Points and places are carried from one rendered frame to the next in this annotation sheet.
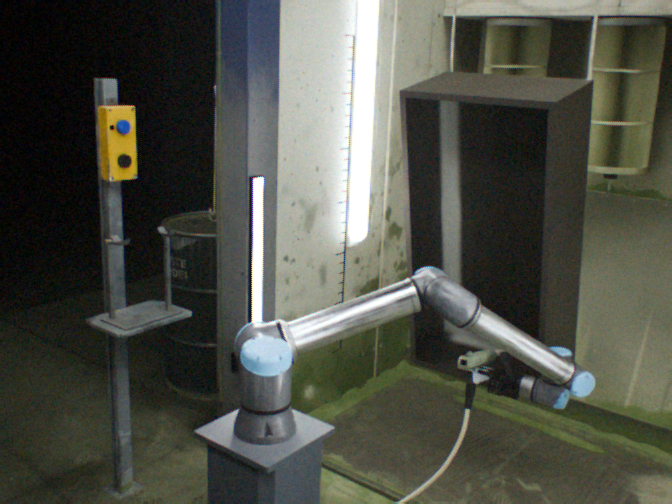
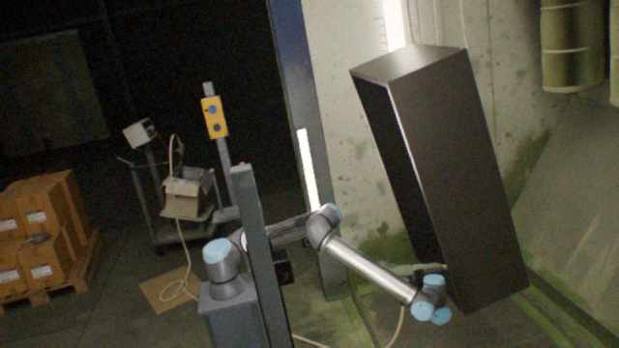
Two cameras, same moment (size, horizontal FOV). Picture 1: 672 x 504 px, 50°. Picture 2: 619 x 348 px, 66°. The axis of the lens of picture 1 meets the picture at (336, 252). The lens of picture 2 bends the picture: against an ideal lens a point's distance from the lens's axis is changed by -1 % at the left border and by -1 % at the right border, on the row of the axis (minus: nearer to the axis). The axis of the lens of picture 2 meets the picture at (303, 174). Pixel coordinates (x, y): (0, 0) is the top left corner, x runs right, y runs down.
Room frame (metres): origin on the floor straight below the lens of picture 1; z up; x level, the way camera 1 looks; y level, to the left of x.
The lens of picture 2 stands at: (0.80, -1.82, 1.94)
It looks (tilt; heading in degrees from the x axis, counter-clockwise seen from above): 18 degrees down; 47
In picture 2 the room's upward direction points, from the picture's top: 11 degrees counter-clockwise
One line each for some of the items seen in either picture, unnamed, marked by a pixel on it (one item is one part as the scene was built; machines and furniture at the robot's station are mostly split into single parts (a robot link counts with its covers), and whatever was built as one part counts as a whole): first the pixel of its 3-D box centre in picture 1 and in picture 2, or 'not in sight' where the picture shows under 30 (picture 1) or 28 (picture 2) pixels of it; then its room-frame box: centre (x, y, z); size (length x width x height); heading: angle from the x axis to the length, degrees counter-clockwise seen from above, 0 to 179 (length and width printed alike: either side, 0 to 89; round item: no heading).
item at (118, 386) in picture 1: (114, 299); (235, 200); (2.61, 0.84, 0.82); 0.06 x 0.06 x 1.64; 52
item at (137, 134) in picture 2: not in sight; (171, 184); (2.95, 2.33, 0.64); 0.73 x 0.50 x 1.27; 132
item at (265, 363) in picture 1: (265, 371); (221, 258); (2.00, 0.20, 0.83); 0.17 x 0.15 x 0.18; 13
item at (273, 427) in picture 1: (265, 414); (225, 282); (1.99, 0.19, 0.69); 0.19 x 0.19 x 0.10
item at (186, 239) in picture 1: (217, 301); not in sight; (3.71, 0.63, 0.44); 0.59 x 0.58 x 0.89; 33
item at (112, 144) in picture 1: (117, 143); (215, 117); (2.57, 0.79, 1.42); 0.12 x 0.06 x 0.26; 142
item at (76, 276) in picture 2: not in sight; (52, 267); (1.89, 3.11, 0.07); 1.20 x 0.80 x 0.14; 59
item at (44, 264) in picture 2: not in sight; (46, 259); (1.78, 2.69, 0.32); 0.38 x 0.29 x 0.36; 60
